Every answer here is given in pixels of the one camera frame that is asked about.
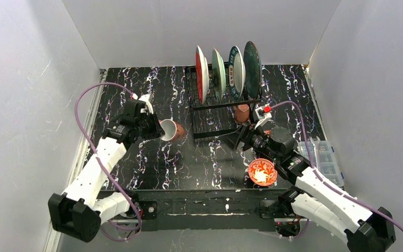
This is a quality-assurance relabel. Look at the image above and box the large brown mug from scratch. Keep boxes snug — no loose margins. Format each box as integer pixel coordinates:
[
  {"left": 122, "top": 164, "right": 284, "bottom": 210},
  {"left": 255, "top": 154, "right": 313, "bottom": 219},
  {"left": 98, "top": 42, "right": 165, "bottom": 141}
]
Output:
[{"left": 159, "top": 119, "right": 186, "bottom": 142}]

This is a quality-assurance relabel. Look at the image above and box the dark blue glazed plate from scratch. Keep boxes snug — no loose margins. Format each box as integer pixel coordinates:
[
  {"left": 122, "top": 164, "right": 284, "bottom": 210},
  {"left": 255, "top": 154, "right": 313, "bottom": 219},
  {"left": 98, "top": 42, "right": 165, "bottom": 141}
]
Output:
[{"left": 243, "top": 41, "right": 262, "bottom": 99}]

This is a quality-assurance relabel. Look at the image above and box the orange floral pattern bowl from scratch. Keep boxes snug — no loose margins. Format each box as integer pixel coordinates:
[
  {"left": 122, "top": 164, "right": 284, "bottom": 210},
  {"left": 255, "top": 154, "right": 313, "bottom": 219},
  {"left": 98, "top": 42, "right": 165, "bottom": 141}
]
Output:
[{"left": 248, "top": 159, "right": 278, "bottom": 186}]

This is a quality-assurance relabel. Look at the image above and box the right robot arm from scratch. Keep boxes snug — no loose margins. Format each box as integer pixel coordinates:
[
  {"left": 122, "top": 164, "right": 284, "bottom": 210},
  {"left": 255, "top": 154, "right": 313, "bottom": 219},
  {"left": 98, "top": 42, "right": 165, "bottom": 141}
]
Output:
[{"left": 219, "top": 124, "right": 396, "bottom": 251}]

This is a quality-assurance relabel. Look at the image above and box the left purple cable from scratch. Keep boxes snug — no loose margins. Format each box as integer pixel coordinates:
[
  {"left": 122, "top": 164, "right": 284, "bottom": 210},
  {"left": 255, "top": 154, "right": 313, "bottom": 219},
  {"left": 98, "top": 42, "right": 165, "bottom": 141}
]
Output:
[{"left": 75, "top": 82, "right": 143, "bottom": 243}]

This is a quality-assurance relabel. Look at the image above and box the silver wrench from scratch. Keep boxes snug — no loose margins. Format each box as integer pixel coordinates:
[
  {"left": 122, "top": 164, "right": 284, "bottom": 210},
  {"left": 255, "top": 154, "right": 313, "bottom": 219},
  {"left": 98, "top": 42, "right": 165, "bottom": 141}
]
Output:
[{"left": 310, "top": 137, "right": 321, "bottom": 159}]

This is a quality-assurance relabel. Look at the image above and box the light green flower plate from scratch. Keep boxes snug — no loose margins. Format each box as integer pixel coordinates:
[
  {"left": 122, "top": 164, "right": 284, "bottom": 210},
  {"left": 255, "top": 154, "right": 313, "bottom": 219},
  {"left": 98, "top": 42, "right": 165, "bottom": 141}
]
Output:
[{"left": 211, "top": 48, "right": 226, "bottom": 102}]

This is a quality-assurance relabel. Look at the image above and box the green rim lettered plate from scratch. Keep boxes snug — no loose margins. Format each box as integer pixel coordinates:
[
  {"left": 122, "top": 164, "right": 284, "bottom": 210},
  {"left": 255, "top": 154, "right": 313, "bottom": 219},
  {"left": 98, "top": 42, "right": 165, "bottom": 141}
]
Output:
[{"left": 228, "top": 46, "right": 246, "bottom": 100}]

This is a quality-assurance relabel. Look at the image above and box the black wire dish rack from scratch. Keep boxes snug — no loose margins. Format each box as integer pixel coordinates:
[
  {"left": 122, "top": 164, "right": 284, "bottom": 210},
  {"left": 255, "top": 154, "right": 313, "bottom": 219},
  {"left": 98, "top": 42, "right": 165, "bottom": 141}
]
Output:
[{"left": 184, "top": 65, "right": 262, "bottom": 143}]

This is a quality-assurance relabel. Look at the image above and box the small brown cup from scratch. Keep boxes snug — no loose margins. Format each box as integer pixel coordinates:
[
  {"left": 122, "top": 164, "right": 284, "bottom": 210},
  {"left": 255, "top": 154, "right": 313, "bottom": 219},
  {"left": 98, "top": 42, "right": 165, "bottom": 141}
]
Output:
[{"left": 234, "top": 104, "right": 250, "bottom": 124}]

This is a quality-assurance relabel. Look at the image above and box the red teal floral plate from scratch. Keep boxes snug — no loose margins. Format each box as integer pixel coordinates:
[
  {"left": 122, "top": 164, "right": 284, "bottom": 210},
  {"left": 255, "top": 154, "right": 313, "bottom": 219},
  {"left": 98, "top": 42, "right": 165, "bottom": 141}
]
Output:
[{"left": 195, "top": 45, "right": 209, "bottom": 105}]

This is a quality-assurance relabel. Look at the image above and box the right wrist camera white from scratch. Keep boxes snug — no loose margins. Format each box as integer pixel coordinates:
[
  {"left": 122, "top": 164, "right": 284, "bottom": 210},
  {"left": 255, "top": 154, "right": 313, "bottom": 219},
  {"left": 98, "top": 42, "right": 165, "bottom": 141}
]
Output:
[{"left": 252, "top": 104, "right": 272, "bottom": 127}]

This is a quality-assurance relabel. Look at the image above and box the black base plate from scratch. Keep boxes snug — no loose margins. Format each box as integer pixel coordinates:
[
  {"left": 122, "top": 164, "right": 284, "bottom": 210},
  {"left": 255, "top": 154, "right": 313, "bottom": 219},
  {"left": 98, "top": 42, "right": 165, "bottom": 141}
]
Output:
[{"left": 133, "top": 189, "right": 302, "bottom": 232}]

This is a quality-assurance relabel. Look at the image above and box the clear plastic box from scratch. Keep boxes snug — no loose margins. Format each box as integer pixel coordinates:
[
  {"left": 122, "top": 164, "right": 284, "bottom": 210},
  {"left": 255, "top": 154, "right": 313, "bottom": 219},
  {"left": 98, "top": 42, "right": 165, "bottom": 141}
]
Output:
[{"left": 307, "top": 140, "right": 344, "bottom": 188}]

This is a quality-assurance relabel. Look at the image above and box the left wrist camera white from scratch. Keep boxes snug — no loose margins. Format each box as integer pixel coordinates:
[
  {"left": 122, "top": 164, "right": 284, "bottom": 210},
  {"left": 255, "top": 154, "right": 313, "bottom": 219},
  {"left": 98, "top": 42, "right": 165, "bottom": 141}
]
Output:
[{"left": 131, "top": 93, "right": 154, "bottom": 114}]

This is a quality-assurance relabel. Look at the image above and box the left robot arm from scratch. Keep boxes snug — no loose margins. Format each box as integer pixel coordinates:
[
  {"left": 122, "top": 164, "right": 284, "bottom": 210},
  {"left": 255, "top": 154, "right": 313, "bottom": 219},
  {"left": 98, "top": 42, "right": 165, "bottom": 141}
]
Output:
[{"left": 48, "top": 94, "right": 164, "bottom": 243}]

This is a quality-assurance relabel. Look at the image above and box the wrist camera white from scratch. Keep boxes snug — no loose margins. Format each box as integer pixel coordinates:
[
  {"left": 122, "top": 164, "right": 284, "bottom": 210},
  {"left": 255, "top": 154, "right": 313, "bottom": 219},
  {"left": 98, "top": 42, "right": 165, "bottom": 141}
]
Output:
[
  {"left": 131, "top": 93, "right": 154, "bottom": 114},
  {"left": 252, "top": 104, "right": 272, "bottom": 127}
]

